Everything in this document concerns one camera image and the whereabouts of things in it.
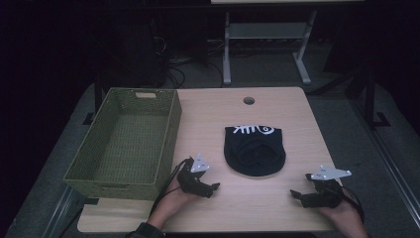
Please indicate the black beanie with white print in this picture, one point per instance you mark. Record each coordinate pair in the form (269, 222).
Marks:
(254, 155)

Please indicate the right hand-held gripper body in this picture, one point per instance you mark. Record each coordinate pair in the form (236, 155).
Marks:
(327, 195)

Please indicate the person's right hand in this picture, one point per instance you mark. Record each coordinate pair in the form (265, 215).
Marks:
(348, 216)

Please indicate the white metal table frame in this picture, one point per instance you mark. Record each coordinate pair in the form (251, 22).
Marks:
(265, 31)

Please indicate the grey metal floor rail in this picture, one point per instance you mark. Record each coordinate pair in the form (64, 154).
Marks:
(61, 211)
(389, 155)

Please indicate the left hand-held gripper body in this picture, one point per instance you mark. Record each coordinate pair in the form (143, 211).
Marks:
(191, 181)

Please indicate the green woven basket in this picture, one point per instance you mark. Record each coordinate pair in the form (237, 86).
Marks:
(138, 142)

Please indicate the black metal stand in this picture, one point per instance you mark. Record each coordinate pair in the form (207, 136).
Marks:
(371, 99)

